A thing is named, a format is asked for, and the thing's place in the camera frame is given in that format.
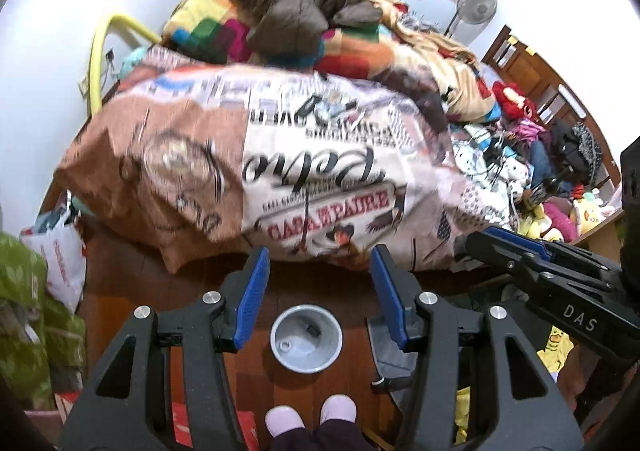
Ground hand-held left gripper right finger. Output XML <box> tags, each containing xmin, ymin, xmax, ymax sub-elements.
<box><xmin>370</xmin><ymin>244</ymin><xmax>586</xmax><ymax>451</ymax></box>

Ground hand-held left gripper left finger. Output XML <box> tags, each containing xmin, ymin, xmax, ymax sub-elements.
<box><xmin>57</xmin><ymin>246</ymin><xmax>273</xmax><ymax>451</ymax></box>

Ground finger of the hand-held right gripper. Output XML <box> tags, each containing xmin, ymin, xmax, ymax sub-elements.
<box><xmin>482</xmin><ymin>225</ymin><xmax>621</xmax><ymax>277</ymax></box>
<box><xmin>464</xmin><ymin>230</ymin><xmax>613</xmax><ymax>294</ymax></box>

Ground yellow printed cloth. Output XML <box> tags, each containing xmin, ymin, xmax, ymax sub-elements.
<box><xmin>537</xmin><ymin>325</ymin><xmax>574</xmax><ymax>375</ymax></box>

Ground white printed cloth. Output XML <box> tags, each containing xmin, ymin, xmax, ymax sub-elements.
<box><xmin>450</xmin><ymin>125</ymin><xmax>532</xmax><ymax>218</ymax></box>

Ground grey plastic dustpan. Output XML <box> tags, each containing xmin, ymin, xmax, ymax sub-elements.
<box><xmin>367</xmin><ymin>318</ymin><xmax>418</xmax><ymax>394</ymax></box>

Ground yellow plush toy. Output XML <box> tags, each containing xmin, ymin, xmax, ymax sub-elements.
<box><xmin>570</xmin><ymin>191</ymin><xmax>618</xmax><ymax>234</ymax></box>

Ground black garment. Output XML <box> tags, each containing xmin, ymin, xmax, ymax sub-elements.
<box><xmin>550</xmin><ymin>121</ymin><xmax>603</xmax><ymax>182</ymax></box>

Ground person's right pink slipper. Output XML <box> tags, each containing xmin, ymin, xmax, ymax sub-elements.
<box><xmin>320</xmin><ymin>395</ymin><xmax>357</xmax><ymax>424</ymax></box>

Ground person's pink slipper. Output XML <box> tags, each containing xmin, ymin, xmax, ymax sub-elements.
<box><xmin>320</xmin><ymin>395</ymin><xmax>357</xmax><ymax>424</ymax></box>
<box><xmin>265</xmin><ymin>406</ymin><xmax>306</xmax><ymax>439</ymax></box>

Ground person's left pink slipper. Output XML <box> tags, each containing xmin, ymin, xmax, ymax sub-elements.
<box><xmin>265</xmin><ymin>406</ymin><xmax>306</xmax><ymax>439</ymax></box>

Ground red plush toy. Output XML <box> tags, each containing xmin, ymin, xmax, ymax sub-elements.
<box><xmin>492</xmin><ymin>81</ymin><xmax>541</xmax><ymax>121</ymax></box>

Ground newspaper print blanket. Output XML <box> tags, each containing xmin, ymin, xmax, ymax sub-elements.
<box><xmin>54</xmin><ymin>46</ymin><xmax>516</xmax><ymax>277</ymax></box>

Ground person's dark trousers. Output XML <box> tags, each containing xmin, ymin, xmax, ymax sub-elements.
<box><xmin>270</xmin><ymin>420</ymin><xmax>377</xmax><ymax>451</ymax></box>

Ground pile of toys and clothes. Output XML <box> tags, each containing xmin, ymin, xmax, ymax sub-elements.
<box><xmin>482</xmin><ymin>24</ymin><xmax>623</xmax><ymax>192</ymax></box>

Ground tan and brown blanket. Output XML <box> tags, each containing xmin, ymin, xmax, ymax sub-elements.
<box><xmin>320</xmin><ymin>0</ymin><xmax>501</xmax><ymax>132</ymax></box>

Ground white plastic bag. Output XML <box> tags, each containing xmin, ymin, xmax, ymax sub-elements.
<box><xmin>20</xmin><ymin>211</ymin><xmax>87</xmax><ymax>314</ymax></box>

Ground standing fan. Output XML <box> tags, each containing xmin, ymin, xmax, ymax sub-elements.
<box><xmin>445</xmin><ymin>0</ymin><xmax>498</xmax><ymax>39</ymax></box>

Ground green patterned cloth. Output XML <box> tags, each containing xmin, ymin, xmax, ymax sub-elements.
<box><xmin>0</xmin><ymin>231</ymin><xmax>86</xmax><ymax>407</ymax></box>

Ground colourful patchwork blanket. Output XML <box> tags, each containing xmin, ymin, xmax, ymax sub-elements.
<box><xmin>162</xmin><ymin>0</ymin><xmax>386</xmax><ymax>73</ymax></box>

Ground yellow hoop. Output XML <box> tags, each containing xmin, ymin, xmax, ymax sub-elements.
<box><xmin>87</xmin><ymin>14</ymin><xmax>163</xmax><ymax>114</ymax></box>

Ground brown padded jacket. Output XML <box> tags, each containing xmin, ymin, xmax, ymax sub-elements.
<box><xmin>229</xmin><ymin>0</ymin><xmax>383</xmax><ymax>57</ymax></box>

